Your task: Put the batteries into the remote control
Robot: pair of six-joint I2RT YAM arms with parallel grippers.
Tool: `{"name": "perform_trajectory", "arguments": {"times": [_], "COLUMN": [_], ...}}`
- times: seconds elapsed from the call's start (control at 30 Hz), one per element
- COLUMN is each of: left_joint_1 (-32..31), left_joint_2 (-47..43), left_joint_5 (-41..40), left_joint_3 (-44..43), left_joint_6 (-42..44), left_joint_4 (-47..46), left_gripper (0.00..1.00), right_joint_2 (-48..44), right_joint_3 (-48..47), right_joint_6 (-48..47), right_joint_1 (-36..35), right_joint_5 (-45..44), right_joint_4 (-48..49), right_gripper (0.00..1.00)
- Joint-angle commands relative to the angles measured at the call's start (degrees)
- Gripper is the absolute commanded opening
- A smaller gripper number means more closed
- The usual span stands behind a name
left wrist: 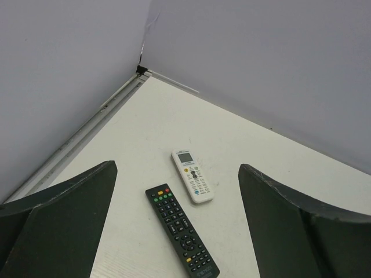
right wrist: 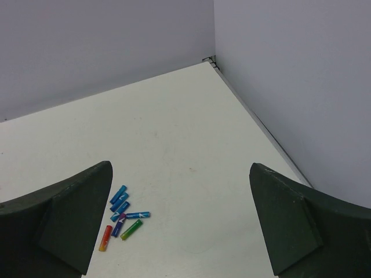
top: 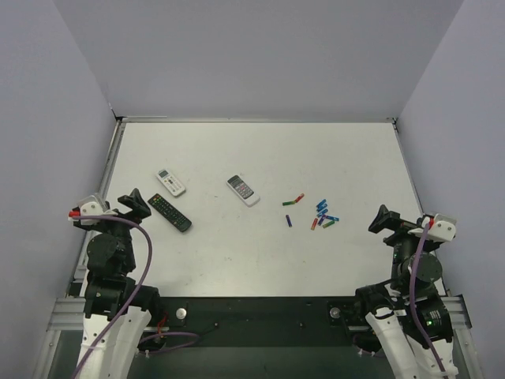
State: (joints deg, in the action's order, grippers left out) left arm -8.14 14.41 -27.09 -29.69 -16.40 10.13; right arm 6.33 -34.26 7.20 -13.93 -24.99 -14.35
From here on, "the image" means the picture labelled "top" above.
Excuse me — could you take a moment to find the white remote green screen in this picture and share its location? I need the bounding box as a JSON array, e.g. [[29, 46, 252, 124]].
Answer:
[[155, 169, 186, 197]]

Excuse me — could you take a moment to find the white grey AC remote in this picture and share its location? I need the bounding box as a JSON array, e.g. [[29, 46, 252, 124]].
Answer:
[[226, 175, 260, 208]]

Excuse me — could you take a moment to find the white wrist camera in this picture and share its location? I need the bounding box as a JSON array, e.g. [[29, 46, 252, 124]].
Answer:
[[417, 213, 457, 242], [69, 193, 114, 220]]

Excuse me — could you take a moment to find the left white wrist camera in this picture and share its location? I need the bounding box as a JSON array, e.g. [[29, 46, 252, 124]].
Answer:
[[69, 193, 114, 220]]

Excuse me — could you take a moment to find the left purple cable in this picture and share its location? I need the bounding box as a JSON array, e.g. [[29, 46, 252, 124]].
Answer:
[[69, 213, 200, 379]]

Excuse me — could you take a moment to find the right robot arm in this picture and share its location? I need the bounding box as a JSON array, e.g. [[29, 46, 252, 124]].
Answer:
[[352, 205, 458, 378]]

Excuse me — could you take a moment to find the aluminium frame rail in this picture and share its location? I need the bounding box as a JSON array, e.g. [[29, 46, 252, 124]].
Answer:
[[47, 298, 85, 331]]

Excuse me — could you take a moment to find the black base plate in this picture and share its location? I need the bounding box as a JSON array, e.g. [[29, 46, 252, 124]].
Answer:
[[141, 296, 380, 351]]

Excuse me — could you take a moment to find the purple cable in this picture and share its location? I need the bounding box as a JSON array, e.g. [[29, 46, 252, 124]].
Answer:
[[69, 213, 200, 379], [407, 219, 449, 379]]

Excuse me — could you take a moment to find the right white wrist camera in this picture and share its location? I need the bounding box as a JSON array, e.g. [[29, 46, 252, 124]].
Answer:
[[417, 213, 457, 242]]

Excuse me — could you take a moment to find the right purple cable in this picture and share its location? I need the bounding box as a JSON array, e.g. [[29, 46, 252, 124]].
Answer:
[[407, 219, 449, 379]]

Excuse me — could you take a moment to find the black TV remote control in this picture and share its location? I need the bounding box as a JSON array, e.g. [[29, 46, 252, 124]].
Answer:
[[148, 193, 193, 233]]

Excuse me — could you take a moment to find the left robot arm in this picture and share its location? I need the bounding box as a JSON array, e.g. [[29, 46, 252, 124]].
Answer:
[[69, 189, 163, 378]]

